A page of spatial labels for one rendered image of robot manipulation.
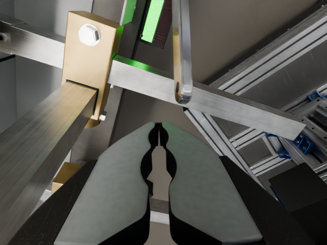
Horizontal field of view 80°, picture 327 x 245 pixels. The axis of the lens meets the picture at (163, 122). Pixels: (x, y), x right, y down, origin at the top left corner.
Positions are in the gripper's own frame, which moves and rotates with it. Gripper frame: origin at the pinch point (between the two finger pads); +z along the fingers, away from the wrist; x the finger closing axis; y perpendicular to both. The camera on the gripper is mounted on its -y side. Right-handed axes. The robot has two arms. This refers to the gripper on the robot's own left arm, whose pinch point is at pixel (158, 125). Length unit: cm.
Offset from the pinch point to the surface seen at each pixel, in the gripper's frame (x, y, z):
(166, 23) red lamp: 1.4, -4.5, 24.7
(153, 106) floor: -4, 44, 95
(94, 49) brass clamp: -6.8, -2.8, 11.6
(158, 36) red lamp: 0.1, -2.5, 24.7
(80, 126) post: -8.0, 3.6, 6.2
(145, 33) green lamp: -2.0, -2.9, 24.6
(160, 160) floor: -1, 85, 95
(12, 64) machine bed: -31.0, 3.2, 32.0
